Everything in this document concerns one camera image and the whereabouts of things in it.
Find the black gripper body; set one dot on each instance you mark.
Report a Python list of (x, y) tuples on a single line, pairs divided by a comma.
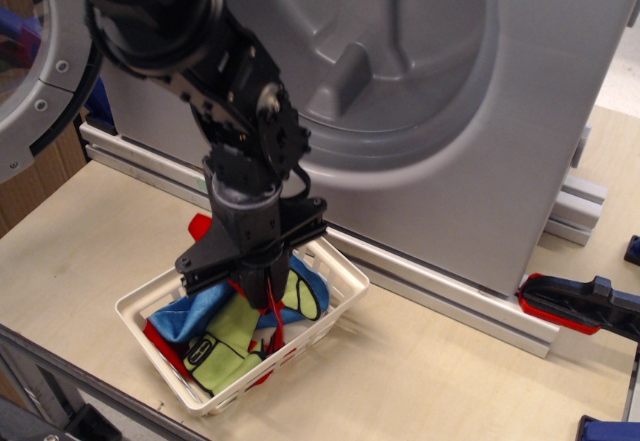
[(249, 231)]

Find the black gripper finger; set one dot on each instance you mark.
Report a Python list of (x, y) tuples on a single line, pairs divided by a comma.
[(254, 283), (279, 275)]

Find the red cloth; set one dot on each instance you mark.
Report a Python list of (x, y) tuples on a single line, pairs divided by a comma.
[(212, 365), (267, 334)]

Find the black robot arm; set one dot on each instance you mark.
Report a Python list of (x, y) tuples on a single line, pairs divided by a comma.
[(199, 52)]

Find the blue object behind machine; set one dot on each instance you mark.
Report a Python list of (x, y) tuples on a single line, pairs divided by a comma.
[(99, 111)]

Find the grey toy washing machine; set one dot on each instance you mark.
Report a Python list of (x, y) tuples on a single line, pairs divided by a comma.
[(442, 130)]

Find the round washing machine door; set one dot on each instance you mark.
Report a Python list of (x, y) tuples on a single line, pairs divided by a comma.
[(48, 69)]

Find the blue cloth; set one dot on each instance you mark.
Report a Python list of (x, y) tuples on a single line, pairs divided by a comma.
[(306, 298)]

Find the white plastic basket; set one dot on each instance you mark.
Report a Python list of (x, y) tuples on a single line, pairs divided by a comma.
[(346, 283)]

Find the green cloth with black outline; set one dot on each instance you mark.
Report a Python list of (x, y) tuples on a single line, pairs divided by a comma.
[(239, 338)]

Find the red cloth in basket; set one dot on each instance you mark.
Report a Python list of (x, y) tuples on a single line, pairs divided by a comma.
[(212, 365)]

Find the red and black clamp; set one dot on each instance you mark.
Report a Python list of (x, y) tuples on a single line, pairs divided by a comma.
[(585, 307)]

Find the black and blue clamp corner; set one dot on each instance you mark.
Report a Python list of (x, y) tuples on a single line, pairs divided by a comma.
[(591, 429)]

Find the grey metal table frame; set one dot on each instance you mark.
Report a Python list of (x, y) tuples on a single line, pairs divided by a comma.
[(48, 390)]

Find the black block on frame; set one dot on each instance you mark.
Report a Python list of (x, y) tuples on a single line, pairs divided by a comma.
[(89, 424)]

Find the aluminium extrusion rail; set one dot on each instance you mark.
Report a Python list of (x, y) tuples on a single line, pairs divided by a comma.
[(496, 316)]

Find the black bracket at right edge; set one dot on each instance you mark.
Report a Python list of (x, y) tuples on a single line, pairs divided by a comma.
[(632, 252)]

